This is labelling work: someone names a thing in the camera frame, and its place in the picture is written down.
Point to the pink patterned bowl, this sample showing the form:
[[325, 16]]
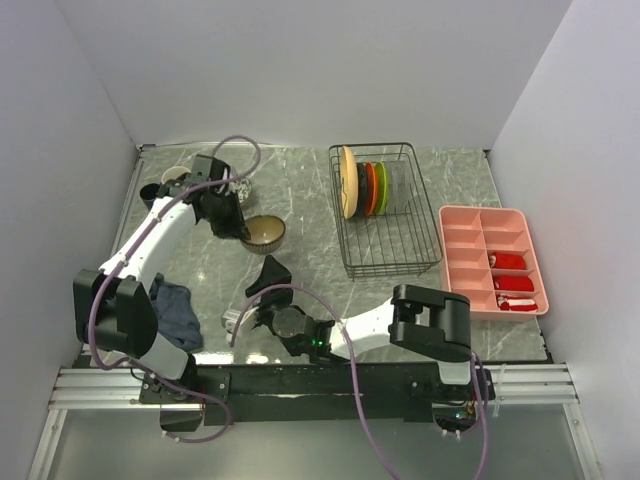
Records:
[[243, 190]]

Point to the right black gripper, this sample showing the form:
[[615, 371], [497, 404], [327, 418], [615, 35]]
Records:
[[273, 274]]

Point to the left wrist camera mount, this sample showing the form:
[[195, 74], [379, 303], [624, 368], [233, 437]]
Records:
[[209, 168]]

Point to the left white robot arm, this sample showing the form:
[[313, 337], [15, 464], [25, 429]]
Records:
[[112, 305]]

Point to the black wire dish rack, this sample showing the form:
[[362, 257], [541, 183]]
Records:
[[384, 218]]

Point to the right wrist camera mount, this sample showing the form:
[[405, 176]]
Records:
[[230, 318]]

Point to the green plate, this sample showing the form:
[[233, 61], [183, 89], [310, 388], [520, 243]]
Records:
[[383, 188]]

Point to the orange plate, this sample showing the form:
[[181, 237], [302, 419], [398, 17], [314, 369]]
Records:
[[372, 188]]

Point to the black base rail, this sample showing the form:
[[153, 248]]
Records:
[[271, 393]]

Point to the orange mug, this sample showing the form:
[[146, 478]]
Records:
[[176, 173]]

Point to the beige plate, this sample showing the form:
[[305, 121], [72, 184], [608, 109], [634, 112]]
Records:
[[349, 182]]

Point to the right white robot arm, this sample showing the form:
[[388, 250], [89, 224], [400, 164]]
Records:
[[433, 323]]

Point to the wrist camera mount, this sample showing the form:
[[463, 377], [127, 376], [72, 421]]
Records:
[[209, 168], [230, 318]]

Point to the blue cloth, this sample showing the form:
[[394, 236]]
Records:
[[177, 321]]

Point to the red white striped item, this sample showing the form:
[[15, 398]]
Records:
[[516, 303]]

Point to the black plate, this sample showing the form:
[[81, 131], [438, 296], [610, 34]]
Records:
[[362, 190]]

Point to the red item in tray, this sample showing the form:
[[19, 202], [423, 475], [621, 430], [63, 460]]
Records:
[[506, 261], [513, 283]]

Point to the dark brown patterned bowl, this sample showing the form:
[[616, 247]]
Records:
[[266, 234]]

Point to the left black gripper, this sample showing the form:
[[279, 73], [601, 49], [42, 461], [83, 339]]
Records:
[[236, 226]]

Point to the dark blue mug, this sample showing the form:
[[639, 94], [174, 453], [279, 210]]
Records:
[[148, 194]]

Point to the pink divided tray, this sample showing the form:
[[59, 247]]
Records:
[[468, 234]]

